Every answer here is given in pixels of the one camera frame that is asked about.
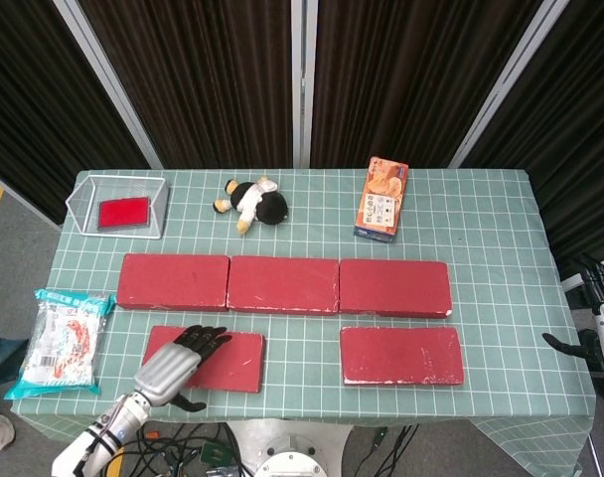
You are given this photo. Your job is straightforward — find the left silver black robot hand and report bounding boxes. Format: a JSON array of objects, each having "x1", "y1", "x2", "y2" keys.
[{"x1": 132, "y1": 325, "x2": 232, "y2": 412}]

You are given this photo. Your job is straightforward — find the red brick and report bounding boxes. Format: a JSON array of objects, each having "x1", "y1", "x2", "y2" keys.
[
  {"x1": 340, "y1": 325, "x2": 466, "y2": 388},
  {"x1": 226, "y1": 254, "x2": 341, "y2": 316},
  {"x1": 141, "y1": 325, "x2": 266, "y2": 395},
  {"x1": 337, "y1": 258, "x2": 453, "y2": 320},
  {"x1": 116, "y1": 252, "x2": 231, "y2": 313}
]

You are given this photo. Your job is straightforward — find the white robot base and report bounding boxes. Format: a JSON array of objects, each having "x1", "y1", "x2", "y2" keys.
[{"x1": 226, "y1": 419, "x2": 356, "y2": 477}]

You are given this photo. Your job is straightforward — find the green circuit board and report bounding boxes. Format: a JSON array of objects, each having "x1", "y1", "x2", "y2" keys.
[{"x1": 201, "y1": 443, "x2": 231, "y2": 466}]

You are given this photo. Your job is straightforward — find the teal snack bag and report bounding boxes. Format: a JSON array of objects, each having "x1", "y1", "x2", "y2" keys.
[{"x1": 3, "y1": 288, "x2": 117, "y2": 401}]

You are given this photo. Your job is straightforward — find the clear plastic tray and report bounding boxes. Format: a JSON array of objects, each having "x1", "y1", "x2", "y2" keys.
[{"x1": 65, "y1": 173, "x2": 171, "y2": 240}]

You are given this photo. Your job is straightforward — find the red ink pad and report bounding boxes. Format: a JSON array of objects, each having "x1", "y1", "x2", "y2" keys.
[{"x1": 96, "y1": 196, "x2": 151, "y2": 231}]

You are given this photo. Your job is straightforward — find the blue jeans leg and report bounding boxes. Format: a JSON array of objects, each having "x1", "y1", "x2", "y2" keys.
[{"x1": 0, "y1": 337, "x2": 30, "y2": 387}]

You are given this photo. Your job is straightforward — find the black white plush toy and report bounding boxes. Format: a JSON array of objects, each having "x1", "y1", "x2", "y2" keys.
[{"x1": 212, "y1": 175, "x2": 290, "y2": 237}]

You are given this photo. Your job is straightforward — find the green checkered tablecloth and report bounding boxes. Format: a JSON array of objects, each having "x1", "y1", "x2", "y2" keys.
[{"x1": 11, "y1": 168, "x2": 597, "y2": 471}]

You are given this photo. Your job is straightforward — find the orange biscuit box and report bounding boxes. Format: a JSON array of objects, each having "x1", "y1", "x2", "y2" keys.
[{"x1": 353, "y1": 156, "x2": 410, "y2": 244}]

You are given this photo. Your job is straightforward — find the grey partition base rail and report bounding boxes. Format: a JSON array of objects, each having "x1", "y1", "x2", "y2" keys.
[
  {"x1": 0, "y1": 166, "x2": 63, "y2": 233},
  {"x1": 559, "y1": 272, "x2": 589, "y2": 293}
]

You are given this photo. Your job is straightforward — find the tangled black floor cables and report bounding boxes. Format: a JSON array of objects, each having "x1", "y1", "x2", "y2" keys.
[{"x1": 100, "y1": 421, "x2": 248, "y2": 477}]

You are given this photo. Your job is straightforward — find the black floor cable bundle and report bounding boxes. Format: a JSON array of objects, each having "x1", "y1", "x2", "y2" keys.
[{"x1": 369, "y1": 424, "x2": 420, "y2": 477}]

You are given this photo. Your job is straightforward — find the grey partition post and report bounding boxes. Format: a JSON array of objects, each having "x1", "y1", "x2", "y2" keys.
[
  {"x1": 448, "y1": 0, "x2": 571, "y2": 169},
  {"x1": 53, "y1": 0, "x2": 164, "y2": 170},
  {"x1": 290, "y1": 0, "x2": 319, "y2": 169}
]

